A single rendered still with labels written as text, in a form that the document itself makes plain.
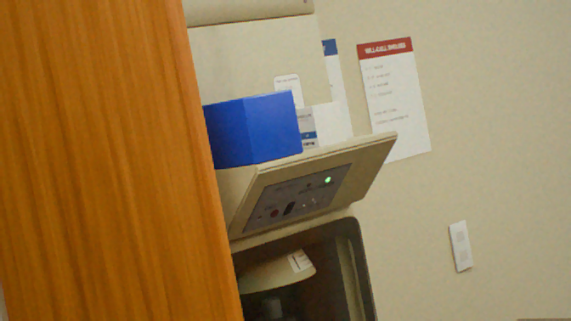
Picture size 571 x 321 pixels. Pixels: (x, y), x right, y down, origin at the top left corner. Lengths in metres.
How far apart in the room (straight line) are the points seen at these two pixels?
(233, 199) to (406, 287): 1.15
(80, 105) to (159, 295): 0.29
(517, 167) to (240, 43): 1.51
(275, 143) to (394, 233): 1.10
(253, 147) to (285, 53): 0.27
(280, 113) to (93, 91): 0.26
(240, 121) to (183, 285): 0.23
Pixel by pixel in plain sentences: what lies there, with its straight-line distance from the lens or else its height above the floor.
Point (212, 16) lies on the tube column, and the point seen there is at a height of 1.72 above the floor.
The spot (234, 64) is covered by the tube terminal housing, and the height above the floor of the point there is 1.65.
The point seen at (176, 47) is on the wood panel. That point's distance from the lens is 1.47.
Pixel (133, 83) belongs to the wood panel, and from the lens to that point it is 1.53.
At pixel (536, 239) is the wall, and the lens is 3.12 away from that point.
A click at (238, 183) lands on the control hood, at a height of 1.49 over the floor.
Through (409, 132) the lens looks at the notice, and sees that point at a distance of 2.69.
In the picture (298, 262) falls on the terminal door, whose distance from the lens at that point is 1.71.
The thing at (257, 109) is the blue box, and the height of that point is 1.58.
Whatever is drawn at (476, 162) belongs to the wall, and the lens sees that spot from 2.91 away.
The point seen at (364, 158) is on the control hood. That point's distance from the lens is 1.71.
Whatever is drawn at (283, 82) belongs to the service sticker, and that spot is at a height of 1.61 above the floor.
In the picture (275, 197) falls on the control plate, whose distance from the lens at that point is 1.59.
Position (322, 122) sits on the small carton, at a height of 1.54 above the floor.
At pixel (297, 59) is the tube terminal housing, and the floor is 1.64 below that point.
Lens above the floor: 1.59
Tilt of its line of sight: 3 degrees down
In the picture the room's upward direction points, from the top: 11 degrees counter-clockwise
